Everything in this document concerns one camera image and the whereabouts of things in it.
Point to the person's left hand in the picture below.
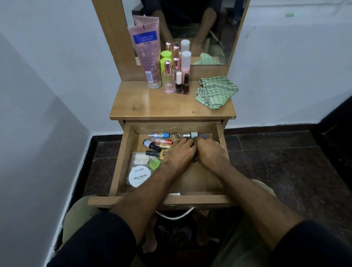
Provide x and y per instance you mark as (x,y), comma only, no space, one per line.
(180,158)

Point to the person's right hand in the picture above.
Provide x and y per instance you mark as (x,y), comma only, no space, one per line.
(213,156)

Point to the yellow square polish bottle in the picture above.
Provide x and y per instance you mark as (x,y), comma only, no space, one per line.
(162,154)

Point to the blue polish bottle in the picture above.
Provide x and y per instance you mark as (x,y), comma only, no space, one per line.
(203,136)

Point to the pile of nail polish bottles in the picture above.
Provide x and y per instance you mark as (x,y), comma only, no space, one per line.
(162,141)

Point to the green square polish bottle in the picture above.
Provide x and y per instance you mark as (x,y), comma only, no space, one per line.
(154,162)

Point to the wooden drawer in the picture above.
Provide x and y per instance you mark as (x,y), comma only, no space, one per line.
(203,181)

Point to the clear plastic compartment box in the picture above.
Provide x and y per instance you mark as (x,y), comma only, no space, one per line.
(137,159)

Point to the white nail polish remover jar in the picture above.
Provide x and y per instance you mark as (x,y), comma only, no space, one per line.
(139,177)

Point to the maroon polish bottle black cap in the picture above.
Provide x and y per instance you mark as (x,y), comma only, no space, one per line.
(186,88)

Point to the pink perfume bottle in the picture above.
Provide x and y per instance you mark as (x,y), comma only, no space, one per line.
(168,82)

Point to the white-capped dark polish bottle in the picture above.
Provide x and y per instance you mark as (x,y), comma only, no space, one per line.
(178,78)

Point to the lime green bottle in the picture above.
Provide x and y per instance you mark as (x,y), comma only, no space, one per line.
(164,66)

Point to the slim clear perfume bottle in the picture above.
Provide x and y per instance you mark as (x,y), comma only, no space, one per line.
(176,63)

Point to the pink spray bottle white cap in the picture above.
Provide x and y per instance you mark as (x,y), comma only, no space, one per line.
(186,63)

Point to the pink cosmetic lotion tube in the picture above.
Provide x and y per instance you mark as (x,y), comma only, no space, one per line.
(147,55)

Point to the person's right forearm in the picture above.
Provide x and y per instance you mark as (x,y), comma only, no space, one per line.
(255,203)

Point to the person's left forearm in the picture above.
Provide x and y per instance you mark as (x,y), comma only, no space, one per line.
(148,200)

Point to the person's left foot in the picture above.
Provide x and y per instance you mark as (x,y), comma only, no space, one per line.
(150,239)

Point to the person's olive green trousers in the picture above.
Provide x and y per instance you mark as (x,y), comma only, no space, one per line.
(79,217)

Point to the person's black left sleeve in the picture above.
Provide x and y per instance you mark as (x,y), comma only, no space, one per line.
(93,242)

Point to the person's black sleeve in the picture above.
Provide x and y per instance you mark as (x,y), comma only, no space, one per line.
(93,242)
(310,247)

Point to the person's black right sleeve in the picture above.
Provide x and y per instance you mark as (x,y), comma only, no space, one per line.
(310,247)

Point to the green striped cloth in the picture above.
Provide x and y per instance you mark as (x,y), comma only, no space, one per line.
(216,92)

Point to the wooden dressing table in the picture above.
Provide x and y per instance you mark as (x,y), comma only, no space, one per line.
(143,101)

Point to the dressing table mirror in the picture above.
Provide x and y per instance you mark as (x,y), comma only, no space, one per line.
(220,35)

